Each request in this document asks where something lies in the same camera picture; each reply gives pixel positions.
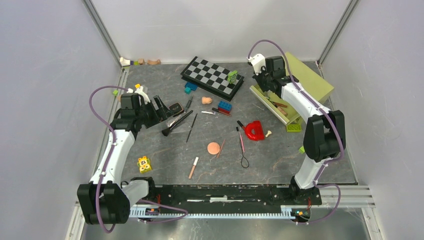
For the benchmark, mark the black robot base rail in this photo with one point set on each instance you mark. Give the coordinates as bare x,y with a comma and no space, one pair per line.
229,199

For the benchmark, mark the dark red lip gloss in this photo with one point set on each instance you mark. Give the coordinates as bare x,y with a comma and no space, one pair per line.
221,112

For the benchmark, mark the large black powder brush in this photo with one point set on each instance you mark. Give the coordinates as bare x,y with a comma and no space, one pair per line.
168,130

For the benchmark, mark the yellow number toy block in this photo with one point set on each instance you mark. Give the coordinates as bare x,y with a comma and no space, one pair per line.
144,164

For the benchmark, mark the black square compact case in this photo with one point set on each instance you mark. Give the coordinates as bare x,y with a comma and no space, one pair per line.
176,109

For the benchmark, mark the blue red toy brick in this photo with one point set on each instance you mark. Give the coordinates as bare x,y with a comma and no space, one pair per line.
224,107

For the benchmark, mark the black wire loop tool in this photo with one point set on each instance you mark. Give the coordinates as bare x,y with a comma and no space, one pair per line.
244,161

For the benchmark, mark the wooden blocks in corner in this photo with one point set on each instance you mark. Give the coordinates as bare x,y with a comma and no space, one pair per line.
127,62

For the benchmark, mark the grey concealer stick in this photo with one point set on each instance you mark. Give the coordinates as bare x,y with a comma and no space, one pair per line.
188,104

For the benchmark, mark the green toy figure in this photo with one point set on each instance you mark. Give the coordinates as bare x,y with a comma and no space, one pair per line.
232,77

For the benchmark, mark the lime green toy brick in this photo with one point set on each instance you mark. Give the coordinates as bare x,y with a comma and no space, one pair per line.
294,128

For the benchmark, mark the foundation bottle with grey cap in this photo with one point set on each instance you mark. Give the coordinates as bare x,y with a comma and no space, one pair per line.
282,111

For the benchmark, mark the clear plastic wrapper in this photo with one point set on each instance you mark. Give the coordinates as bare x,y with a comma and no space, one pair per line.
182,127

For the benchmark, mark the thin pink lip pencil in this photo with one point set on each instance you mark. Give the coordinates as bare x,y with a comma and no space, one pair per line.
221,148

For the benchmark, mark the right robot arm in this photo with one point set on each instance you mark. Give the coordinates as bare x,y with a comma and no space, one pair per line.
324,138

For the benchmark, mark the red toy magnet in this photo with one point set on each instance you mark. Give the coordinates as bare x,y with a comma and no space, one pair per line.
254,131

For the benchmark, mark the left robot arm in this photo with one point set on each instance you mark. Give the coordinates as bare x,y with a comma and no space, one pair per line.
103,201

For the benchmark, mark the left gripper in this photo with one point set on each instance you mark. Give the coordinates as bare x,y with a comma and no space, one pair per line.
162,112

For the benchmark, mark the small silver white tube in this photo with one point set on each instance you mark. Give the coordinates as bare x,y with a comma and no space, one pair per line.
208,112

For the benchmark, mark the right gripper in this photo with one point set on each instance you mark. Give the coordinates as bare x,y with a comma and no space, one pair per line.
257,75

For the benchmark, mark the round peach powder puff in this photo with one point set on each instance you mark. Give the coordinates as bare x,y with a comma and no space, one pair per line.
213,148

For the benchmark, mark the black white chessboard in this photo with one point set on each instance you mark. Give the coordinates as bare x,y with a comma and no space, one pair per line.
212,78

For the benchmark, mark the small green block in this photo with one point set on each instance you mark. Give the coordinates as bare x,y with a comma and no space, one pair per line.
301,150

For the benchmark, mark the green drawer cabinet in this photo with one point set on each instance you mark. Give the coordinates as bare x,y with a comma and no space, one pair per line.
311,81

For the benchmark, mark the brown lip gloss tube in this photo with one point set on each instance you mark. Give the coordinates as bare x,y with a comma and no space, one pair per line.
279,105

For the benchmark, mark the teal toy block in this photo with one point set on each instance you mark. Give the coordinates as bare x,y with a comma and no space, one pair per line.
187,90

